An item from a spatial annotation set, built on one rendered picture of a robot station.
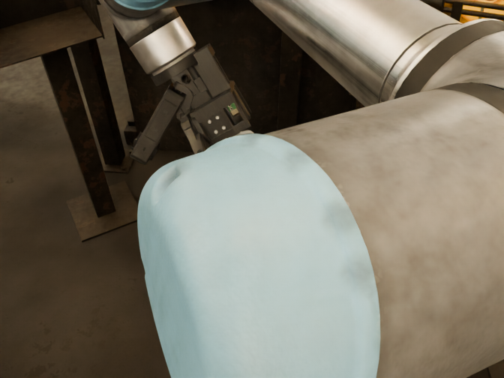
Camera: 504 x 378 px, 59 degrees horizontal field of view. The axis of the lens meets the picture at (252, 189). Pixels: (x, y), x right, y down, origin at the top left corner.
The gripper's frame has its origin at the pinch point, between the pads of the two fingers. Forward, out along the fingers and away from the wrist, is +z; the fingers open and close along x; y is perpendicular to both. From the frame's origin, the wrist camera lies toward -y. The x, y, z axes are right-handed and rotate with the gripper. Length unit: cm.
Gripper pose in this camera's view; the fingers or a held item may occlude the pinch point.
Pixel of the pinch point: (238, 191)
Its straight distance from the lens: 65.1
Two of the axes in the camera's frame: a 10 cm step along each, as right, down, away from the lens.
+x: 0.1, -4.2, 9.1
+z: 4.9, 7.9, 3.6
